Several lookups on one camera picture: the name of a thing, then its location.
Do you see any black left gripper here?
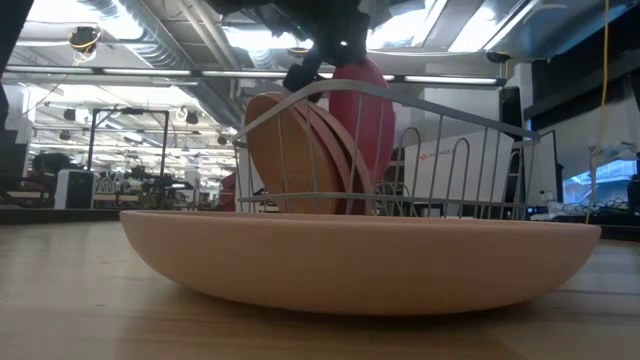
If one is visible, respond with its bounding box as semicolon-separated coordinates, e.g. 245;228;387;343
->
282;14;374;104

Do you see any magenta plate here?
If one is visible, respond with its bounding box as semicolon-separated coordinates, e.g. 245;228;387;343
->
328;55;396;186

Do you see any tan plate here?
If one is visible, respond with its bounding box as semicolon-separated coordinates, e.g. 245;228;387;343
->
292;99;374;215

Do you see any light pink plate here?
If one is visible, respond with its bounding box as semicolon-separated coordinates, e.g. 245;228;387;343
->
244;92;346;215

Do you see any silver wire dish rack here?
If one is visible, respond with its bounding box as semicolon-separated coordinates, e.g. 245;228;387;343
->
232;78;541;221

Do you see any peach plate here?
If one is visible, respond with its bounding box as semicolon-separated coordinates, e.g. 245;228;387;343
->
119;209;602;316

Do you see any long ceiling light bar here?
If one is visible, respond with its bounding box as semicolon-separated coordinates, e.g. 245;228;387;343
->
0;63;509;85

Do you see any white box red logo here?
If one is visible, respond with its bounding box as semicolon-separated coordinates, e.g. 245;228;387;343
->
403;128;516;217

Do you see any white and black box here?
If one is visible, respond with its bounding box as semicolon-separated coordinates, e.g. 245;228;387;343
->
53;168;96;210

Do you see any lit computer monitor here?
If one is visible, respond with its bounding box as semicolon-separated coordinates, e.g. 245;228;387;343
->
562;158;640;205

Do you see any person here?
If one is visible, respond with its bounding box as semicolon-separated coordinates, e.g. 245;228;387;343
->
27;152;76;196

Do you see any silver ventilation duct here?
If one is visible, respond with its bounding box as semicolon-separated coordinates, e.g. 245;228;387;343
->
79;0;246;126

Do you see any yellow coiled cable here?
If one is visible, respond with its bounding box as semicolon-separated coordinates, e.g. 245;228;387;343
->
67;25;104;66

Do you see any black metal frame rig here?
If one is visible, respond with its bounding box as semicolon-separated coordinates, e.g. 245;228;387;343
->
87;106;171;174

